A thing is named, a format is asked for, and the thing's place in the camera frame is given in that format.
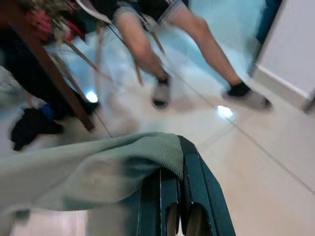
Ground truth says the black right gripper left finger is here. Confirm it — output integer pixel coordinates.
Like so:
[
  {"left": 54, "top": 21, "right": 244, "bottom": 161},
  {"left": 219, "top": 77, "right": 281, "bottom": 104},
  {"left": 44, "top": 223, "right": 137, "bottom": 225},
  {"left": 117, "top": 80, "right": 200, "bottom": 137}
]
[{"left": 119, "top": 168, "right": 185, "bottom": 236}]

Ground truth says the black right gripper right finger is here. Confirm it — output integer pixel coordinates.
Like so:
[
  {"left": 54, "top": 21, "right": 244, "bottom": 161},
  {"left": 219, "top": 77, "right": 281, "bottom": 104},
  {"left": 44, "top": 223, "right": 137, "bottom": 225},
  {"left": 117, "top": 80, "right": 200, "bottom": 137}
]
[{"left": 177, "top": 135, "right": 237, "bottom": 236}]

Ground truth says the grey printed T-shirt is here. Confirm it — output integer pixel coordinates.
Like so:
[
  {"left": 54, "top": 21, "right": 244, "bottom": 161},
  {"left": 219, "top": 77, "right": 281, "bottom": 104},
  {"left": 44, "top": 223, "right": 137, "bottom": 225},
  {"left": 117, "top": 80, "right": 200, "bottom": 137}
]
[{"left": 0, "top": 131, "right": 185, "bottom": 222}]

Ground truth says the blue cloth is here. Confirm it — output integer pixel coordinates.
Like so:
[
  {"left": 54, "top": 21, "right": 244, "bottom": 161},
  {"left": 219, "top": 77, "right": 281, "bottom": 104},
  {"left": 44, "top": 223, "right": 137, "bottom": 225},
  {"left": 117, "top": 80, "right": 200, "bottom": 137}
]
[{"left": 41, "top": 103, "right": 57, "bottom": 121}]

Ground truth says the black garment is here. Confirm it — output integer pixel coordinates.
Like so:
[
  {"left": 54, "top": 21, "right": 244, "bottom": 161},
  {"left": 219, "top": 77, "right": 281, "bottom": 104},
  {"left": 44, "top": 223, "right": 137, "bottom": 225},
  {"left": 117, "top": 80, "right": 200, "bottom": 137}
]
[{"left": 10, "top": 107, "right": 64, "bottom": 151}]

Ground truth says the dark wooden table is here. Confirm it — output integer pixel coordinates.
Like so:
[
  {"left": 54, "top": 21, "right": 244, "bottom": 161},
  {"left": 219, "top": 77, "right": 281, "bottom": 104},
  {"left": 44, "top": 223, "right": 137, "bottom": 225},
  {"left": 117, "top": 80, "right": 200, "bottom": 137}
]
[{"left": 0, "top": 0, "right": 96, "bottom": 132}]

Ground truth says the person in black shorts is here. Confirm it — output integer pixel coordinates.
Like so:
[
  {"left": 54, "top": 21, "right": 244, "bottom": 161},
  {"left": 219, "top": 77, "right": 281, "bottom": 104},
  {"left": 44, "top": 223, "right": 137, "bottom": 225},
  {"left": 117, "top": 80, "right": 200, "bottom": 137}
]
[{"left": 112, "top": 0, "right": 274, "bottom": 110}]

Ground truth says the blue bin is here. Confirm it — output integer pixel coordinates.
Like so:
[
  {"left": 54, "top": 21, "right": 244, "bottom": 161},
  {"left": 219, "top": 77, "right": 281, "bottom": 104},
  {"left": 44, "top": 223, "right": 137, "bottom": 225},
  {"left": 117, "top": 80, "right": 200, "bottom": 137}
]
[{"left": 255, "top": 0, "right": 283, "bottom": 46}]

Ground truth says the white plastic chair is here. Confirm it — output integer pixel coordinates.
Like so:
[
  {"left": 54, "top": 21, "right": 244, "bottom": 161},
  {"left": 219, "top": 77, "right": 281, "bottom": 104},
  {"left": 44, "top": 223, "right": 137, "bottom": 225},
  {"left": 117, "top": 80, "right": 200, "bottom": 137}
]
[{"left": 53, "top": 0, "right": 167, "bottom": 104}]

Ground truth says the patterned clothes pile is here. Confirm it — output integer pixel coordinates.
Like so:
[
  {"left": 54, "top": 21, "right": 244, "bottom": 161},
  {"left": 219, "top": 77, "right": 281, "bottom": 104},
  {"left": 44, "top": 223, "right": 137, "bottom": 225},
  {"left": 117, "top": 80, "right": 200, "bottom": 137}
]
[{"left": 23, "top": 0, "right": 86, "bottom": 45}]

